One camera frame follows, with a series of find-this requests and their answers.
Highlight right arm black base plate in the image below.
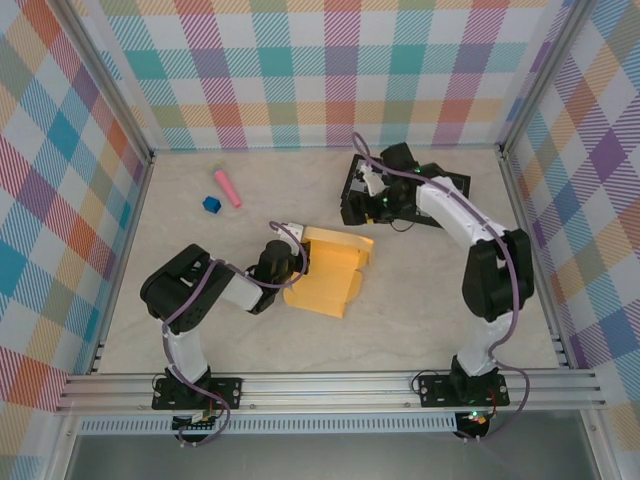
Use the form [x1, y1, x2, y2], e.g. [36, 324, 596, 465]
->
[417, 372, 511, 409]

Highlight wide aluminium frame rail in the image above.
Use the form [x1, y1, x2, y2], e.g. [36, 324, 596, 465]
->
[54, 368, 609, 414]

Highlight aluminium frame post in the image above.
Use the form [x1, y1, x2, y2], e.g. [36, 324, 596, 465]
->
[52, 0, 155, 166]
[497, 0, 599, 159]

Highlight pink cylinder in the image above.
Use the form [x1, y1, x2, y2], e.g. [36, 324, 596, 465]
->
[213, 168, 244, 209]

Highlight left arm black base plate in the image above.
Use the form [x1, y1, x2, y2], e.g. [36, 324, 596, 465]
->
[151, 375, 245, 412]

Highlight yellow paper box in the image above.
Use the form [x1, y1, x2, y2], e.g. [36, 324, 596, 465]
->
[282, 225, 376, 320]

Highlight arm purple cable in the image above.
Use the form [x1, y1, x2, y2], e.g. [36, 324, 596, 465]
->
[161, 221, 309, 449]
[352, 132, 530, 444]

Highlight slotted grey cable duct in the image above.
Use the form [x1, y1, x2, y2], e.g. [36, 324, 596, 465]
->
[79, 418, 459, 435]

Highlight black grey checkerboard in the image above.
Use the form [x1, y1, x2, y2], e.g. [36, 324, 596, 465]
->
[339, 153, 472, 229]

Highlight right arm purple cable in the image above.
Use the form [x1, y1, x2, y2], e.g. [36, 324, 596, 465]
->
[352, 132, 530, 444]

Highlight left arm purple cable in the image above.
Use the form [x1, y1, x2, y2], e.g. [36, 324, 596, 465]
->
[161, 221, 309, 449]

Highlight aluminium side rail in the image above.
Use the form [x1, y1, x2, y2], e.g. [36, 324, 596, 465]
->
[499, 149, 572, 370]
[88, 154, 155, 375]

